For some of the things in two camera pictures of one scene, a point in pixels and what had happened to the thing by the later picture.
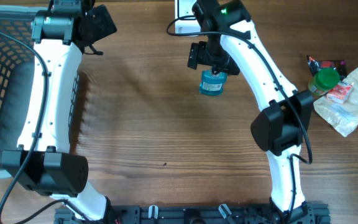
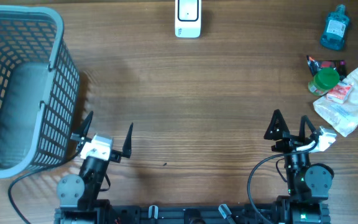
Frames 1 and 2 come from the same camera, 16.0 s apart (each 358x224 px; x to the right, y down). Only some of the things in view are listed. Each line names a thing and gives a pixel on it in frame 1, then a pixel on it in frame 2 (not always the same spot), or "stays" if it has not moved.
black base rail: [306, 213] stays
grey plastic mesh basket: [6, 67] stays
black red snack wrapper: [340, 65] stays
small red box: [341, 93] stays
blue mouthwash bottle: [212, 84] -> [335, 29]
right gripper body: [210, 54] -> [289, 144]
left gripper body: [102, 25] -> [115, 155]
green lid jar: [323, 81] stays
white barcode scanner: [184, 8] stays
